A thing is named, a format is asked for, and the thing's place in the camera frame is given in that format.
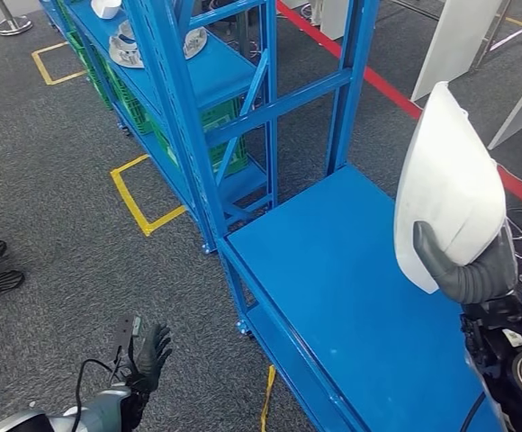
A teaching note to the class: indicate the small white plastic part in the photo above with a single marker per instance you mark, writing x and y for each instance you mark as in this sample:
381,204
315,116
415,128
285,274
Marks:
106,7

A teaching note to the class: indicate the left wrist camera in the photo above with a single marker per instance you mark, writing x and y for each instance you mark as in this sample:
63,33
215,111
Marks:
125,340

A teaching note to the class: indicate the blue metal shelf rack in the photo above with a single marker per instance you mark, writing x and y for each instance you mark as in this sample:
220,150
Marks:
225,77
333,298

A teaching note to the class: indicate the chrome stanchion base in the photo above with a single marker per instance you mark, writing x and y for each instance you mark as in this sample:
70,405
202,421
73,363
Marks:
15,25

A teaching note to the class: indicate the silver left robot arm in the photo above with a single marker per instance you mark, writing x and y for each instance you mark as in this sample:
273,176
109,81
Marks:
90,411

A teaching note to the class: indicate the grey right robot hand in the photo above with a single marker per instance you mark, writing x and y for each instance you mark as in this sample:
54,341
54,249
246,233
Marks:
468,286

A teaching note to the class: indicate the white plastic shell part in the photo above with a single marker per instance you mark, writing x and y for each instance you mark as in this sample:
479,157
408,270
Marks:
450,191

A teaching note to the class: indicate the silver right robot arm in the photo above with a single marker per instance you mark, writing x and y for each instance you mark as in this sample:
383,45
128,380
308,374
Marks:
490,358

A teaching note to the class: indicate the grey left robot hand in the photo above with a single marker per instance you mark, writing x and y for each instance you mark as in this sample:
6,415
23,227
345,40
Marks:
150,358

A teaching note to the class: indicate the steel frame table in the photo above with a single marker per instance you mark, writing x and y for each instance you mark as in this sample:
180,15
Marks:
488,33

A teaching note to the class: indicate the grey round metal part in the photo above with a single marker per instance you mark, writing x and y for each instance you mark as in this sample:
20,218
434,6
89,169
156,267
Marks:
124,54
196,43

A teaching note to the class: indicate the green plastic crate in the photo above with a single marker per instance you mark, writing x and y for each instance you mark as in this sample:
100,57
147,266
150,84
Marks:
207,119
132,107
94,80

